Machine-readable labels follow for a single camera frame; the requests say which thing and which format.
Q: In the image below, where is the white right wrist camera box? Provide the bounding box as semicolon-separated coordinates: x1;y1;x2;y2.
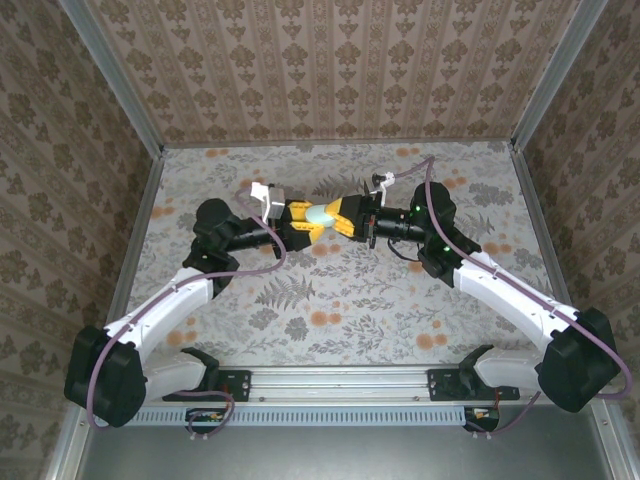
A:
370;171;397;206

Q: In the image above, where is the aluminium mounting rail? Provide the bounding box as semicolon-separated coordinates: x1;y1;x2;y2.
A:
142;364;615;405

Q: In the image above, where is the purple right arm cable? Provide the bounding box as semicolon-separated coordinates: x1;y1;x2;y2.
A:
389;157;635;437

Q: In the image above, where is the aluminium frame post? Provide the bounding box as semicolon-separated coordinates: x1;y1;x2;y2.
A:
54;0;166;159
509;0;610;154

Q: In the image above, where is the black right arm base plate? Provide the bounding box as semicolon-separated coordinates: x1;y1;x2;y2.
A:
428;368;521;403

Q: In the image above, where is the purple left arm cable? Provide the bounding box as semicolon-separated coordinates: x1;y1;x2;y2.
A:
87;189;287;431

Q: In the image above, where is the grey slotted cable duct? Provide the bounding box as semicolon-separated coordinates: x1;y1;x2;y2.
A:
137;405;472;427

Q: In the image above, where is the floral printed table cover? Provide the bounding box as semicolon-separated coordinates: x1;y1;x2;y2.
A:
110;141;576;369

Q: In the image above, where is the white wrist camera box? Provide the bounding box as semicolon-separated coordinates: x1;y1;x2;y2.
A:
370;171;397;206
249;181;286;222

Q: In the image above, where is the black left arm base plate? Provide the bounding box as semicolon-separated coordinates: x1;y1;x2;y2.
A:
162;368;251;403

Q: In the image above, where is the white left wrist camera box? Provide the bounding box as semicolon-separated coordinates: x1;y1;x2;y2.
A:
249;181;286;222

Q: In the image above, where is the grey metal sheet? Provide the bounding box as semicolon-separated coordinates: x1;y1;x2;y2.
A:
74;424;616;480

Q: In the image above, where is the mint green earbud charging case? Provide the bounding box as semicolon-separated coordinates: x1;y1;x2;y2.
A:
305;202;337;227

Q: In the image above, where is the aluminium lower frame bar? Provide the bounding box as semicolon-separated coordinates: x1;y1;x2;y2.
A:
592;404;631;480
42;399;94;480

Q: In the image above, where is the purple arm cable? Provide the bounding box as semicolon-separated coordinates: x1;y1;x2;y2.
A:
87;189;287;431
389;157;635;437

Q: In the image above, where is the aluminium side rail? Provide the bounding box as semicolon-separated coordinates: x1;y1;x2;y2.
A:
509;147;592;364
91;148;166;369

